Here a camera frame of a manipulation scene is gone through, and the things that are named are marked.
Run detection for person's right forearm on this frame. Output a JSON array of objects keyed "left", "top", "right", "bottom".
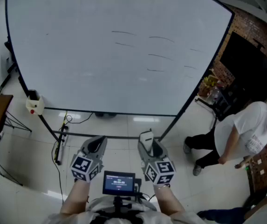
[{"left": 152, "top": 183, "right": 186, "bottom": 217}]

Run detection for person's white shirt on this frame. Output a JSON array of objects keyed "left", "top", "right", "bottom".
[{"left": 42, "top": 196, "right": 207, "bottom": 224}]

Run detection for looped black cable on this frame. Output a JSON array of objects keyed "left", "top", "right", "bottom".
[{"left": 65, "top": 112, "right": 94, "bottom": 126}]

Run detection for large black television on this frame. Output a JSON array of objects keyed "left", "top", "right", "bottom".
[{"left": 219, "top": 31, "right": 267, "bottom": 107}]

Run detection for white board eraser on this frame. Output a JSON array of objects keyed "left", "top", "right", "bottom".
[{"left": 139, "top": 128, "right": 154, "bottom": 156}]

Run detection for cream marker holder box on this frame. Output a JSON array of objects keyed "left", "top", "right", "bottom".
[{"left": 25, "top": 90, "right": 46, "bottom": 116}]

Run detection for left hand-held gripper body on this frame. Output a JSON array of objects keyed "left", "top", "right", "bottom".
[{"left": 69, "top": 150, "right": 105, "bottom": 184}]

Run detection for white power strip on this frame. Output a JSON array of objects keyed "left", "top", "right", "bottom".
[{"left": 60, "top": 125, "right": 67, "bottom": 147}]

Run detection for clear plastic bottle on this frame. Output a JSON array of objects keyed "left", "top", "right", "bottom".
[{"left": 207, "top": 85, "right": 220, "bottom": 100}]

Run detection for person's left forearm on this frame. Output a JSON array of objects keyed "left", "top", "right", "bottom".
[{"left": 60, "top": 179, "right": 92, "bottom": 215}]

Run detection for open cardboard box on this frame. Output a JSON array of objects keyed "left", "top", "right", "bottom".
[{"left": 198, "top": 69, "right": 221, "bottom": 98}]

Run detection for small black monitor screen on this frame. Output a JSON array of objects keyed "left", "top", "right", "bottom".
[{"left": 102, "top": 171, "right": 136, "bottom": 196}]

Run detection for long black floor cable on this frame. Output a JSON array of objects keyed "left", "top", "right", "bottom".
[{"left": 53, "top": 146, "right": 65, "bottom": 203}]

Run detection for black monitor mount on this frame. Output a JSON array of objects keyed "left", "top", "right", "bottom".
[{"left": 113, "top": 195, "right": 134, "bottom": 216}]

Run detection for black television stand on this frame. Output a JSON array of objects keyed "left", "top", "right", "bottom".
[{"left": 195, "top": 85, "right": 239, "bottom": 130}]

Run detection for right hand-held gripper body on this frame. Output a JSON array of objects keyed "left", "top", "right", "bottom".
[{"left": 141, "top": 156, "right": 177, "bottom": 186}]

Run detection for black box beside monitor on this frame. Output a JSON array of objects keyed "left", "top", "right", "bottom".
[{"left": 134, "top": 177, "right": 146, "bottom": 201}]

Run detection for black chest harness straps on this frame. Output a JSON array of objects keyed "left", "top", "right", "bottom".
[{"left": 86, "top": 209, "right": 148, "bottom": 224}]

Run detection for large white whiteboard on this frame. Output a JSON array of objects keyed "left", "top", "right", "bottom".
[{"left": 5, "top": 0, "right": 235, "bottom": 117}]

